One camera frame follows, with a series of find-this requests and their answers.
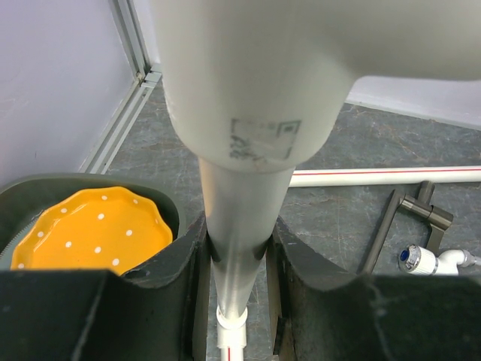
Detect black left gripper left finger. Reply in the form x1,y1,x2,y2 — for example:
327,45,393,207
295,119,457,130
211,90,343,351
1,216,210,360

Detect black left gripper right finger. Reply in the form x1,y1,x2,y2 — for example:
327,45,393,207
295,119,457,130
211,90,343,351
266,220,480,360

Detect white PVC pipe frame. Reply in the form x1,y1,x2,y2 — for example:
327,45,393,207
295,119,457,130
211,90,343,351
153,1,480,360

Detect orange dotted plate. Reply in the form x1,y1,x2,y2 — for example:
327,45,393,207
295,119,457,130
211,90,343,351
10,187,174,275

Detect white plastic faucet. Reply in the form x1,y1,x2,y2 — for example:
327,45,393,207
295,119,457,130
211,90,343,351
398,244,480,276

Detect dark grey lever faucet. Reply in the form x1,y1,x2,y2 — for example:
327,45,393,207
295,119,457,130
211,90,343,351
359,180,454,274

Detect grey plate under orange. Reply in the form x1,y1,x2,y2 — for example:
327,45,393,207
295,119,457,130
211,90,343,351
0,214,41,271

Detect dark grey tray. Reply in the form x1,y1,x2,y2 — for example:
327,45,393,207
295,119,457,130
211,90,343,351
0,171,187,272

